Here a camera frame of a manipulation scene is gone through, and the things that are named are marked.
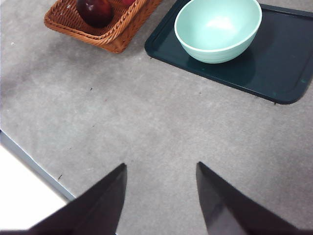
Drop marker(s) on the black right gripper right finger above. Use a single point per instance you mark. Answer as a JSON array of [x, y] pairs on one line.
[[227, 210]]

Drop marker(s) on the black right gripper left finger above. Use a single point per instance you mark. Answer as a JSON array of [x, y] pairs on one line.
[[97, 210]]

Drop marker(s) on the teal ribbed bowl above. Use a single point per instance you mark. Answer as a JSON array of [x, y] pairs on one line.
[[215, 31]]

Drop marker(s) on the dark red plum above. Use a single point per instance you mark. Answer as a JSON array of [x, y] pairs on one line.
[[95, 12]]

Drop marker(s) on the black rectangular tray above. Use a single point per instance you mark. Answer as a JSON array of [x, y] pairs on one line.
[[276, 68]]

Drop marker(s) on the brown wicker basket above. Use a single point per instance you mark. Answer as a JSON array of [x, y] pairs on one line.
[[115, 36]]

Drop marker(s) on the red apple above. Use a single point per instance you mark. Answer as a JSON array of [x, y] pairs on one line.
[[127, 2]]

